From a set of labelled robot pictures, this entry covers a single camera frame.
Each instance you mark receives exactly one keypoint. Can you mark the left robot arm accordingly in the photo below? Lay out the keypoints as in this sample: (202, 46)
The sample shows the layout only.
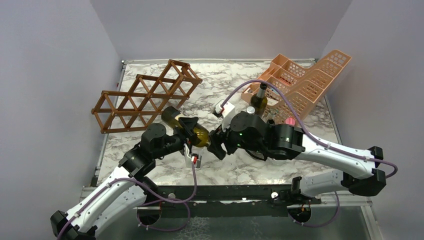
(128, 185)

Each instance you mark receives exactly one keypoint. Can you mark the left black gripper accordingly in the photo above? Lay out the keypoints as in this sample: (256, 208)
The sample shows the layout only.
(187, 123)

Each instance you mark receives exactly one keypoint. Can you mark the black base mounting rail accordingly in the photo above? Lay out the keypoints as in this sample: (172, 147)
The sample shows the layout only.
(215, 201)

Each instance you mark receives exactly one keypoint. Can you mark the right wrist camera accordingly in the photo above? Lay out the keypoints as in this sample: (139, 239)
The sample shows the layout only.
(226, 112)

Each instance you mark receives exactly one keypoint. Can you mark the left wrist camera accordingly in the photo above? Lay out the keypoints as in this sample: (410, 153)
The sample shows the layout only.
(193, 160)

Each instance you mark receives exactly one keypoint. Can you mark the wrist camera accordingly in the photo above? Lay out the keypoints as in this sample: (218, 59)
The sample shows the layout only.
(226, 112)
(193, 160)

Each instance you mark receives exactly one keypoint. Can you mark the olive wine bottle in basket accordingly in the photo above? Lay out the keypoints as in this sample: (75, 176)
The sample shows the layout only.
(259, 101)

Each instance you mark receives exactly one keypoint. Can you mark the clear bottle pink cap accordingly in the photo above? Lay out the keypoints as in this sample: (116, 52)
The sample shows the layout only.
(290, 121)

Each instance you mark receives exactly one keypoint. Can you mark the clear bottle silver cap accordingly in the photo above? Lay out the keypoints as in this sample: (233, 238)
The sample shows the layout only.
(250, 110)

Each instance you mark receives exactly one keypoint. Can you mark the brown wooden wine rack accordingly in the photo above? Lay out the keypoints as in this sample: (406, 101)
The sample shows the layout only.
(137, 108)

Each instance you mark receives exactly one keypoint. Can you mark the green wine bottle cream label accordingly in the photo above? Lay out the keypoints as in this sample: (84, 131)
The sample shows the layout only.
(170, 116)

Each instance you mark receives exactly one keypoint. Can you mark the dark green wine bottle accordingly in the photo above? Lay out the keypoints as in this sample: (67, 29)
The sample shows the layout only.
(270, 122)

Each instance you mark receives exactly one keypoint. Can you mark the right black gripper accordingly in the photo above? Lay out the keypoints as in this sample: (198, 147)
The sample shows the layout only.
(215, 146)

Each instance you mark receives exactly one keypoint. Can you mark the peach plastic tiered basket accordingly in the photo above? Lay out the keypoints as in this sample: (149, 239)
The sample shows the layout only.
(303, 87)

